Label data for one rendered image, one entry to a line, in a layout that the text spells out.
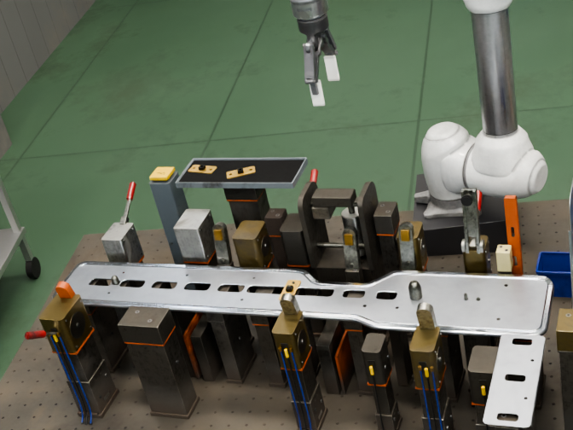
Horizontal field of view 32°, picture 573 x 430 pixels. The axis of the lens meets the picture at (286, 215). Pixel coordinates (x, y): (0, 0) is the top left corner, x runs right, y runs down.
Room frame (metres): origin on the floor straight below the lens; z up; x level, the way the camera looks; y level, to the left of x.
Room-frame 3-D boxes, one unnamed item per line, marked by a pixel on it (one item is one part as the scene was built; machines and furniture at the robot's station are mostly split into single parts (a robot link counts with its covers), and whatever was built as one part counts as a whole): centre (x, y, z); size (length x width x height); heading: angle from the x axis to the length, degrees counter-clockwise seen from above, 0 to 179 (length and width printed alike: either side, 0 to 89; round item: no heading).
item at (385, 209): (2.20, -0.26, 0.91); 0.07 x 0.05 x 0.42; 154
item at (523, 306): (2.10, 0.06, 1.00); 1.38 x 0.22 x 0.02; 64
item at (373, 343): (1.82, -0.13, 0.84); 0.10 x 0.05 x 0.29; 154
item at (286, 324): (1.90, 0.06, 0.87); 0.12 x 0.07 x 0.35; 154
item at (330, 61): (2.34, -0.20, 1.48); 0.03 x 0.01 x 0.07; 65
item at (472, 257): (2.06, -0.46, 0.87); 0.10 x 0.07 x 0.35; 154
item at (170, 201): (2.62, 0.33, 0.92); 0.08 x 0.08 x 0.44; 64
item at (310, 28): (2.28, -0.17, 1.62); 0.08 x 0.07 x 0.09; 155
